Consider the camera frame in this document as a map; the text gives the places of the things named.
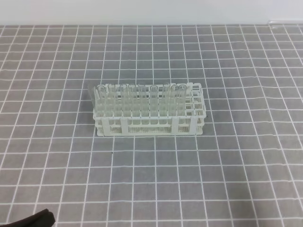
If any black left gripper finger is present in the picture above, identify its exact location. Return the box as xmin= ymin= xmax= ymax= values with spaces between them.
xmin=1 ymin=209 xmax=55 ymax=227

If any clear glass test tube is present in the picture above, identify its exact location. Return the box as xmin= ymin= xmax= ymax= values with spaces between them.
xmin=178 ymin=84 xmax=187 ymax=116

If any white plastic test tube rack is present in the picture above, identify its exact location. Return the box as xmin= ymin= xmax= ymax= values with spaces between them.
xmin=93 ymin=83 xmax=206 ymax=136

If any grey checkered tablecloth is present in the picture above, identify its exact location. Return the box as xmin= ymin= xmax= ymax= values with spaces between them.
xmin=0 ymin=24 xmax=303 ymax=227

